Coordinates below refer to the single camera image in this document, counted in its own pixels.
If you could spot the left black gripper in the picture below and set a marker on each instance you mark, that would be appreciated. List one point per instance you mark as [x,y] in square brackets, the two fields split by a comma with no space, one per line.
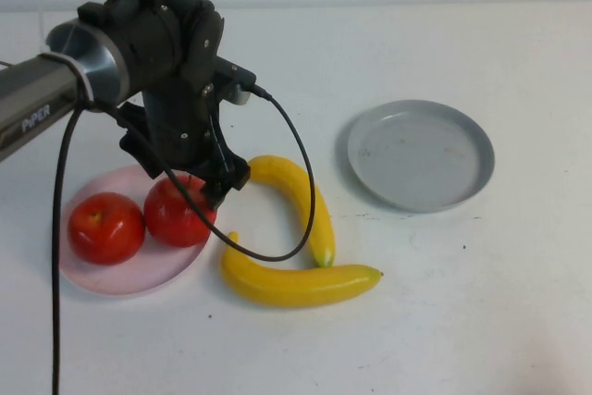
[180,131]

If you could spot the red plastic apple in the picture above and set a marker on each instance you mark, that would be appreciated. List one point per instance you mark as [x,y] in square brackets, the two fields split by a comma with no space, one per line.
[106,233]
[166,224]

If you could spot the yellow banana green tip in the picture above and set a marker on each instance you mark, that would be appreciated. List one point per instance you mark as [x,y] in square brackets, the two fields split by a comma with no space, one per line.
[287,177]

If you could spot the yellow banana brown tip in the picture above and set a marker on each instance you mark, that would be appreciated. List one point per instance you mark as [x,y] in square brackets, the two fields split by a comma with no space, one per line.
[300,286]

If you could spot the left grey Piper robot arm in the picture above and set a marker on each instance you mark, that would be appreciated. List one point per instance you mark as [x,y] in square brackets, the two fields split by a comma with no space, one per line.
[37,90]

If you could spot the pink round plate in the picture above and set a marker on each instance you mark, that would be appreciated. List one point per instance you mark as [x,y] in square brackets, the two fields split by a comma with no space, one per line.
[139,270]

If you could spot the grey round plate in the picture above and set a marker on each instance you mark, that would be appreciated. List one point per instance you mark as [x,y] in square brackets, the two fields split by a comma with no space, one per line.
[416,159]

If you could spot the white zip tie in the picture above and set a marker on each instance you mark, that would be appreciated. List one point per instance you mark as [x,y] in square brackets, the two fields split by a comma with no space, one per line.
[83,82]

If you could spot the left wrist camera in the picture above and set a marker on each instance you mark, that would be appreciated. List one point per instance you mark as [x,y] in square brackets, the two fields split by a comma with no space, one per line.
[233,85]

